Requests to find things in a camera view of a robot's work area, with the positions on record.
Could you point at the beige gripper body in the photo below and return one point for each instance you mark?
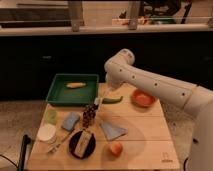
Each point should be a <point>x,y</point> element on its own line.
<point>111,86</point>

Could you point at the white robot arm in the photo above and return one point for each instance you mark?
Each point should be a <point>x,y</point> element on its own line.
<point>191,98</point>

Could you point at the green plastic tray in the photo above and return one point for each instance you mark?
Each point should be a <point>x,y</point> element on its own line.
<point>60,94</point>

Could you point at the green chili pepper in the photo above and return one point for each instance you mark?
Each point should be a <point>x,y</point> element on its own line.
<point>112,100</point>

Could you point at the orange bowl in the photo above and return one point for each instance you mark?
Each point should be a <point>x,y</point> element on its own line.
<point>142,99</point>

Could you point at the purple grape bunch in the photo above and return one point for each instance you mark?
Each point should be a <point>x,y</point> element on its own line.
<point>89,114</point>

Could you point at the yellow corn cob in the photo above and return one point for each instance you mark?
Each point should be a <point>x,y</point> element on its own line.
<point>75,85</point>

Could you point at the blue triangular cloth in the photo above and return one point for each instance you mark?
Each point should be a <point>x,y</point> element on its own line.
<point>112,131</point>

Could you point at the blue sponge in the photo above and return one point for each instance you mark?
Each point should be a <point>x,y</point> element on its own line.
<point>70,121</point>

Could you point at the white bar on plate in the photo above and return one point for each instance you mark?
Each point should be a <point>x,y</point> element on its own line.
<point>82,143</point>

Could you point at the orange peach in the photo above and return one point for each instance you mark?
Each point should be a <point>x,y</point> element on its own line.
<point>116,148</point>

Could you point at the black round plate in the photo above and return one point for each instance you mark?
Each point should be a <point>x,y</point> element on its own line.
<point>90,148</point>

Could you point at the silver fork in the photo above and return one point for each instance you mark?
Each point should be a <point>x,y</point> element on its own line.
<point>57,145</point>

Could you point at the black clamp post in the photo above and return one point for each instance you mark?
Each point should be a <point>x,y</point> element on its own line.
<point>26,140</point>

